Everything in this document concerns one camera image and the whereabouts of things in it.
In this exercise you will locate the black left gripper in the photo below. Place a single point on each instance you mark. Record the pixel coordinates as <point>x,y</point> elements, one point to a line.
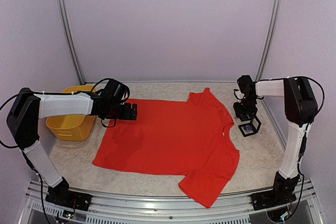
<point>126,115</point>

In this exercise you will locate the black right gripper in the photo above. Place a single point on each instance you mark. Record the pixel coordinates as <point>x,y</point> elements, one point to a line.
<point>239,111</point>

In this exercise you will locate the red t-shirt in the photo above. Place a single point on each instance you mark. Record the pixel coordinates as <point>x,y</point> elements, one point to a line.
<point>189,139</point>

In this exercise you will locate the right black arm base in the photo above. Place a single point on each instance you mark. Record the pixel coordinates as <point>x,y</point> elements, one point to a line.
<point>273,197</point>

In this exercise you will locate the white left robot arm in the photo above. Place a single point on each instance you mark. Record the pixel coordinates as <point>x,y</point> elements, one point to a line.
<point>30,106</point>

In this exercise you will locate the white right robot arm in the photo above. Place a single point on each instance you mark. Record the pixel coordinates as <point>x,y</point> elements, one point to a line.
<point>301,108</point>

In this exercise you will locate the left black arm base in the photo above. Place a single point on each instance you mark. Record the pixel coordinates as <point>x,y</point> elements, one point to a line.
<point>69,200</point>

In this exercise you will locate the blue brooch in front box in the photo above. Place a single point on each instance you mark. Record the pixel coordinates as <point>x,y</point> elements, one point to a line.
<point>248,128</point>

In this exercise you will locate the front black display box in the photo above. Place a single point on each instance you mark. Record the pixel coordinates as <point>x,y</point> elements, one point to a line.
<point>255,123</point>

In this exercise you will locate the yellow plastic basket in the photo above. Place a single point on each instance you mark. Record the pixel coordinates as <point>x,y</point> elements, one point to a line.
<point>69,123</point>

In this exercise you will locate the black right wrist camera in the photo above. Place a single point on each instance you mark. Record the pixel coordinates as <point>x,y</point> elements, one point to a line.
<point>246,88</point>

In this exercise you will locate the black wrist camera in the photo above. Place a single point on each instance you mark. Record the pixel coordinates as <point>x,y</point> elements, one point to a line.
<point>115,92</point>
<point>246,88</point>

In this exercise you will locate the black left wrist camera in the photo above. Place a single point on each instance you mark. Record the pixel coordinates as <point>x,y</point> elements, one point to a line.
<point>115,92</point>

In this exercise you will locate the right aluminium frame post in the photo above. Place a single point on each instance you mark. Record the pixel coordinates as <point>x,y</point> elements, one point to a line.
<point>269,37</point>

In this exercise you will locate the aluminium frame post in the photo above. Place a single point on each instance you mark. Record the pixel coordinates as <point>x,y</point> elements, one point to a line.
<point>269,37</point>
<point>70,41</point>

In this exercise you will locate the aluminium front rail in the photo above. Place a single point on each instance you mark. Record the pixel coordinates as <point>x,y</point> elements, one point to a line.
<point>119,208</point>

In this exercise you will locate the left aluminium frame post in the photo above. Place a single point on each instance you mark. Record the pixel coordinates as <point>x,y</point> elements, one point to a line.
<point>70,41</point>

